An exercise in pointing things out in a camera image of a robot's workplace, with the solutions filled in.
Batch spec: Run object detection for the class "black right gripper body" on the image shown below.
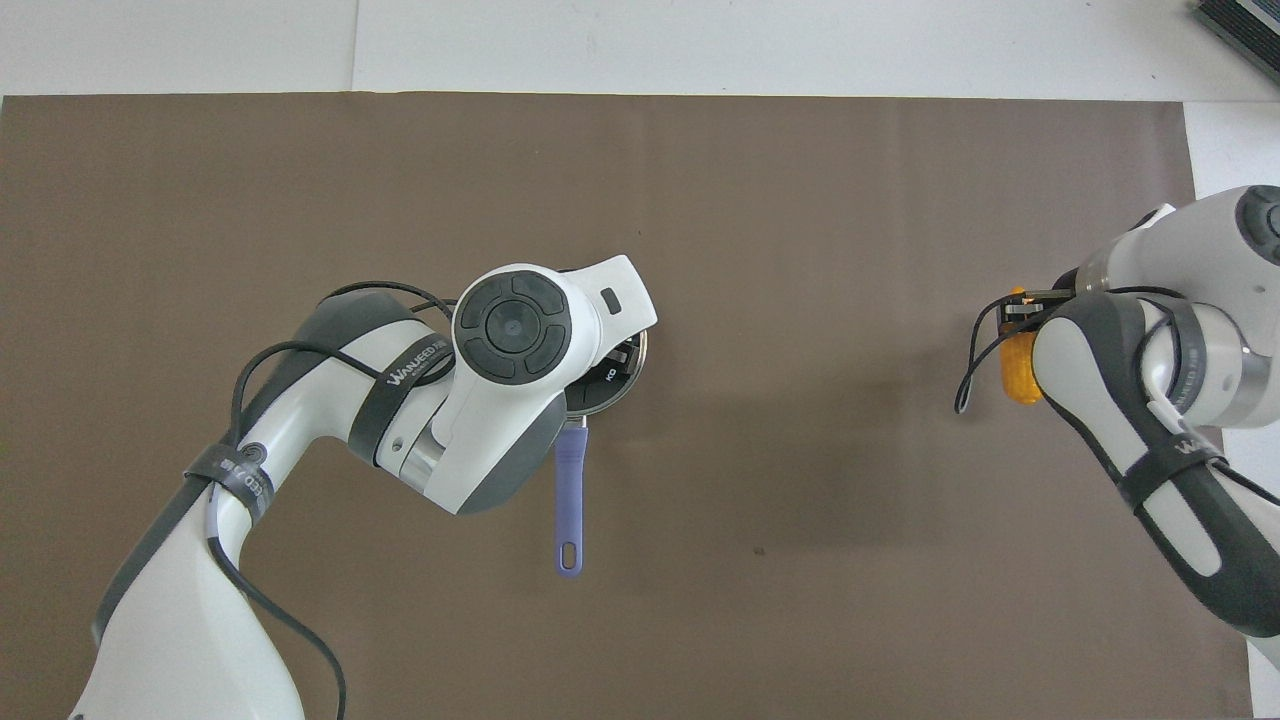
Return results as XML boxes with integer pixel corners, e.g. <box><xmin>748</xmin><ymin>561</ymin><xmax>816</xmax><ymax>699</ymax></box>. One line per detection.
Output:
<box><xmin>1040</xmin><ymin>268</ymin><xmax>1086</xmax><ymax>313</ymax></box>

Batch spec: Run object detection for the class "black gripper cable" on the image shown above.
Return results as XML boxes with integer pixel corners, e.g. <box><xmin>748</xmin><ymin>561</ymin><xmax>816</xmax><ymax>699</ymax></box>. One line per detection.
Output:
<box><xmin>205</xmin><ymin>280</ymin><xmax>457</xmax><ymax>720</ymax></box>
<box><xmin>955</xmin><ymin>285</ymin><xmax>1076</xmax><ymax>415</ymax></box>

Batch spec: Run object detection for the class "dark grey ribbed device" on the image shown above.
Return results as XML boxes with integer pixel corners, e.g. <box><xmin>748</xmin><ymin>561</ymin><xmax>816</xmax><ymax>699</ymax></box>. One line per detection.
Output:
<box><xmin>1192</xmin><ymin>0</ymin><xmax>1280</xmax><ymax>87</ymax></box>

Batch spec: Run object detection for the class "dark blue saucepan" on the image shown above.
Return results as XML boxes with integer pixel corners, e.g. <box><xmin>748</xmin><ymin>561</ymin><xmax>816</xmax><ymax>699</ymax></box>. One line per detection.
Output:
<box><xmin>555</xmin><ymin>330</ymin><xmax>649</xmax><ymax>579</ymax></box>

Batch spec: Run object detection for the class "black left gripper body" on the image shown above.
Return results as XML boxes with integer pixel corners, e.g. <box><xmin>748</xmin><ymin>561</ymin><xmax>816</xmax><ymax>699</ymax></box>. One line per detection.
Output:
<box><xmin>600</xmin><ymin>338</ymin><xmax>643</xmax><ymax>386</ymax></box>

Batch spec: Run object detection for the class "brown table mat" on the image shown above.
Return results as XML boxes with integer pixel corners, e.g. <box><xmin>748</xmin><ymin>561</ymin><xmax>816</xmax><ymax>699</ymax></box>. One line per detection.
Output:
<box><xmin>0</xmin><ymin>93</ymin><xmax>1256</xmax><ymax>720</ymax></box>

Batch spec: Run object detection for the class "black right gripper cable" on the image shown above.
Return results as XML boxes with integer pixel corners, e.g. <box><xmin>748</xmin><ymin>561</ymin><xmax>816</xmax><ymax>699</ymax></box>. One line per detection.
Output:
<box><xmin>955</xmin><ymin>285</ymin><xmax>1076</xmax><ymax>415</ymax></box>

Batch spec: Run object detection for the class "yellow corn cob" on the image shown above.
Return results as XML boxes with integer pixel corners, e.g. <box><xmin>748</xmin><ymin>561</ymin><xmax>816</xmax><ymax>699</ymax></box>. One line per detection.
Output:
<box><xmin>1002</xmin><ymin>288</ymin><xmax>1045</xmax><ymax>406</ymax></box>

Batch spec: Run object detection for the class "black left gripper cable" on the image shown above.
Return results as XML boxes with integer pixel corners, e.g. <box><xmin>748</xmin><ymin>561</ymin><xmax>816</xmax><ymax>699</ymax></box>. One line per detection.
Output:
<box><xmin>205</xmin><ymin>280</ymin><xmax>457</xmax><ymax>720</ymax></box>

